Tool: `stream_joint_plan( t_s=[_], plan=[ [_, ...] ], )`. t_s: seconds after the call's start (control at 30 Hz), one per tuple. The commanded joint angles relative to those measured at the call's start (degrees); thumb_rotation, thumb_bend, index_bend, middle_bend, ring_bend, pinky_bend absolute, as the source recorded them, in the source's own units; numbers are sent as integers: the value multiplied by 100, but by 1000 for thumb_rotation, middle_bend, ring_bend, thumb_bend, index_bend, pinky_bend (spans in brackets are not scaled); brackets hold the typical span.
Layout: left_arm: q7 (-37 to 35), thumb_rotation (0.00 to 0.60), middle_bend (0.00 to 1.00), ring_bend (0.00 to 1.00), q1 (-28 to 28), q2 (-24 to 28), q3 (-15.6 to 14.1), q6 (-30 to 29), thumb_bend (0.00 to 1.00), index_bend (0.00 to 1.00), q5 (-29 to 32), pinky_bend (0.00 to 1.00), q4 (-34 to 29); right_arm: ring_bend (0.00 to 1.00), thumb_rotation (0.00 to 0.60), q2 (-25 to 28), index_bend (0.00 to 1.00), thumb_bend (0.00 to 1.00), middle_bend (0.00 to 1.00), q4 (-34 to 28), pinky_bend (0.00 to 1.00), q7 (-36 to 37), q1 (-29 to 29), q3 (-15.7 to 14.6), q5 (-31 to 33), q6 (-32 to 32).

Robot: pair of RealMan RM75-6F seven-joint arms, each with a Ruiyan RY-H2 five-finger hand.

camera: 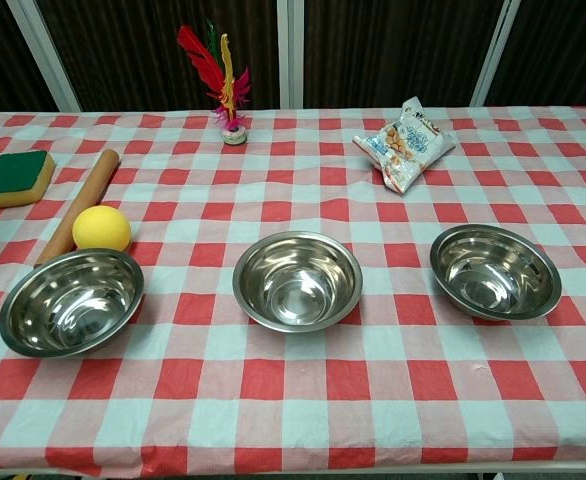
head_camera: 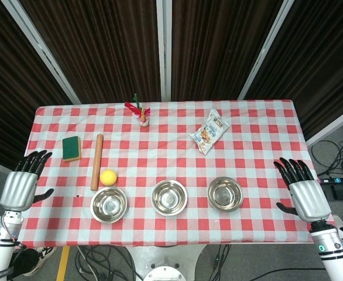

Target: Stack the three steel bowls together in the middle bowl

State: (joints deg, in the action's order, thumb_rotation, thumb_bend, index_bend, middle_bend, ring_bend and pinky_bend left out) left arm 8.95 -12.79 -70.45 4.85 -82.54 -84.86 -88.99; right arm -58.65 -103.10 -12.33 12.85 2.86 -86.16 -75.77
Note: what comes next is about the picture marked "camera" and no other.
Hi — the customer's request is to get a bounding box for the steel bowl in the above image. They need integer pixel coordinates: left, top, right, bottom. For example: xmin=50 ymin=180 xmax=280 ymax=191
xmin=429 ymin=223 xmax=563 ymax=322
xmin=232 ymin=230 xmax=364 ymax=334
xmin=0 ymin=248 xmax=146 ymax=359

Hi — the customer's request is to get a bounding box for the white snack bag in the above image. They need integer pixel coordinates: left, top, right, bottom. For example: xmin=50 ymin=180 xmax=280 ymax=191
xmin=351 ymin=96 xmax=457 ymax=195

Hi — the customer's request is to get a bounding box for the red white checkered tablecloth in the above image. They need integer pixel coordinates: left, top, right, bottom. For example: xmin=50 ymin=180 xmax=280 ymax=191
xmin=0 ymin=105 xmax=586 ymax=477

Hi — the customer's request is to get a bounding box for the colourful feather shuttlecock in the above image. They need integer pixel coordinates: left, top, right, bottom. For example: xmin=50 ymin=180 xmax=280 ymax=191
xmin=176 ymin=18 xmax=252 ymax=147

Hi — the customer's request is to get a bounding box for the yellow foam ball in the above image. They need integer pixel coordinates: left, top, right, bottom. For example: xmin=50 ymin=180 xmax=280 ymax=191
xmin=71 ymin=204 xmax=133 ymax=253

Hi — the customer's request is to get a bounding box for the wooden rolling pin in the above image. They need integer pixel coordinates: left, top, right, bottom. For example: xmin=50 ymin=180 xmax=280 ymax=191
xmin=33 ymin=149 xmax=120 ymax=269

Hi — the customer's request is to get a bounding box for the green yellow scrub sponge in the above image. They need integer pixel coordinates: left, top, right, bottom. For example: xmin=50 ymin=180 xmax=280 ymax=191
xmin=0 ymin=149 xmax=57 ymax=210

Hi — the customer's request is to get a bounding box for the white partition frame post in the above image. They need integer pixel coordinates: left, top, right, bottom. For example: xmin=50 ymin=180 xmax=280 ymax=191
xmin=469 ymin=0 xmax=523 ymax=108
xmin=277 ymin=0 xmax=306 ymax=109
xmin=6 ymin=0 xmax=82 ymax=113

